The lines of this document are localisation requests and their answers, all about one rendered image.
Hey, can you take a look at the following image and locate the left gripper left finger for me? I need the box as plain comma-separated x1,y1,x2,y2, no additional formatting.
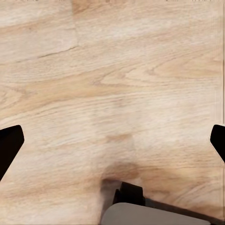
0,125,24,181

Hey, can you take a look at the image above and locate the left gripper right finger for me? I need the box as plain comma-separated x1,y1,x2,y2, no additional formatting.
210,124,225,162

